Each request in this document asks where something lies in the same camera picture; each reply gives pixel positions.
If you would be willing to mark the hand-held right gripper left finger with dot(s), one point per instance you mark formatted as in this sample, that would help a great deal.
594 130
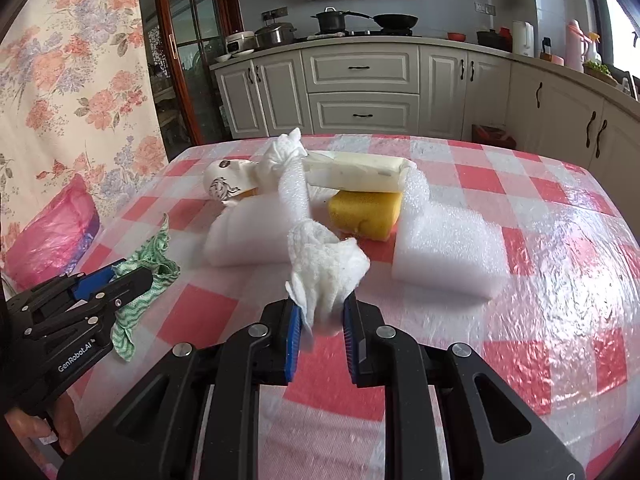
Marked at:
292 342

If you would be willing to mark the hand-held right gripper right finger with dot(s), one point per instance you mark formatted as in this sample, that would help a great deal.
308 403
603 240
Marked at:
352 342

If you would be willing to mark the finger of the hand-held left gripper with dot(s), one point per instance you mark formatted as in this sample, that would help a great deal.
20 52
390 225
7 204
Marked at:
127 287
92 282

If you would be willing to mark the green patterned cloth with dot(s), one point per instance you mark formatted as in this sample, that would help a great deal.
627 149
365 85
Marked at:
160 255

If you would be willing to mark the bin with pink bag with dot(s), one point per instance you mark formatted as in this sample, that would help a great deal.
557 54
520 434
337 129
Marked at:
50 240

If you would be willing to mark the yellow sponge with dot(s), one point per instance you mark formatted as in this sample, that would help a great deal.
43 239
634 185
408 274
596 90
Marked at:
365 212

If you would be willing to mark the white twisted paper towel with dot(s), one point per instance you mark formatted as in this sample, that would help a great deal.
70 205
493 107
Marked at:
282 152

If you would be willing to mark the person's left hand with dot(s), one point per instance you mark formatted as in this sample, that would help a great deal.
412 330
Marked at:
65 420

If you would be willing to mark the white foam block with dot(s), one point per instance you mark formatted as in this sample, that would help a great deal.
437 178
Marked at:
445 245
250 232

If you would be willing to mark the crumpled printed paper cup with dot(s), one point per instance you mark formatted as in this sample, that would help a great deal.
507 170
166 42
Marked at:
225 180

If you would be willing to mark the white foam strip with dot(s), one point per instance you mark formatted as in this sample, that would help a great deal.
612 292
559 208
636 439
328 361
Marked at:
295 190

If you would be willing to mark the white plastic packet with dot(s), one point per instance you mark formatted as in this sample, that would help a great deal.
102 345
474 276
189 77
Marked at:
360 172

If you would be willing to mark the floral curtain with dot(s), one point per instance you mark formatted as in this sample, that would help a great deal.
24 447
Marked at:
75 85

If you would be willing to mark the pink checkered tablecloth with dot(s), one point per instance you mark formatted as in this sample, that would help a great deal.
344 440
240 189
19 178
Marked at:
550 310

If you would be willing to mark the white cabinet drawer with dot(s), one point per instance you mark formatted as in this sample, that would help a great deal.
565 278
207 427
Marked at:
360 70
364 114

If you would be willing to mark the wooden glass door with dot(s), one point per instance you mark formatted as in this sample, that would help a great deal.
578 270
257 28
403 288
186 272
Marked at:
172 60

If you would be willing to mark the red plastic basket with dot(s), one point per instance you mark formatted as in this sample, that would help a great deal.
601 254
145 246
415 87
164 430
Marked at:
492 136

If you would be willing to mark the white lower cabinets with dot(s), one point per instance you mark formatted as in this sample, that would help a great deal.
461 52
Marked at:
445 90

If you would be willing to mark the white rice cooker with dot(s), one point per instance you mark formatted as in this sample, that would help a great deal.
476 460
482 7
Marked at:
241 42

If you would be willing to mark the steel pressure cooker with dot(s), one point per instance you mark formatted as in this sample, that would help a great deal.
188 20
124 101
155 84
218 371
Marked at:
275 36

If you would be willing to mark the gas stove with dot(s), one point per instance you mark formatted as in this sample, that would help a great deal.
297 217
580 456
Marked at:
360 34

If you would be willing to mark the black pot with lid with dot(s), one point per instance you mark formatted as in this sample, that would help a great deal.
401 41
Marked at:
330 22

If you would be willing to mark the red bowl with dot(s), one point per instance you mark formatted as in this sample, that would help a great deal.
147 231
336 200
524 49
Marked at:
456 37

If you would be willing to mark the black frying pan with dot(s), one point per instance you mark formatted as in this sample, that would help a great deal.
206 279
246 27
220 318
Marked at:
396 21

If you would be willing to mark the black container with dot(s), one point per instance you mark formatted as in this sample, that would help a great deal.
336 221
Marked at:
492 40

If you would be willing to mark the white electric kettle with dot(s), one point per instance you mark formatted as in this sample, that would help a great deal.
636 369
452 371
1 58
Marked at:
522 37

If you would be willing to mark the orange cup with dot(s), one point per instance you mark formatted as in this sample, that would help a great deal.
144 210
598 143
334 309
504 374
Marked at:
558 60

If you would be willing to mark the potted green plant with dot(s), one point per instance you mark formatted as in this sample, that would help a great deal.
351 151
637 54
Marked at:
600 72

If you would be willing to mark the pink thermos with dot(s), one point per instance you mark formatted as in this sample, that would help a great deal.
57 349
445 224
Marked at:
575 47

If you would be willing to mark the spray bottle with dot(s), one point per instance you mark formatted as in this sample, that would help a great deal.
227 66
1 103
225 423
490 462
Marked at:
594 50

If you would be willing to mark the window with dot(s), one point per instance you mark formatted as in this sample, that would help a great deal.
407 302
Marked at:
620 20

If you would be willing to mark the dark wall socket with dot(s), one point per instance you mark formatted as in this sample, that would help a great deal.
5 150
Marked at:
485 8
275 13

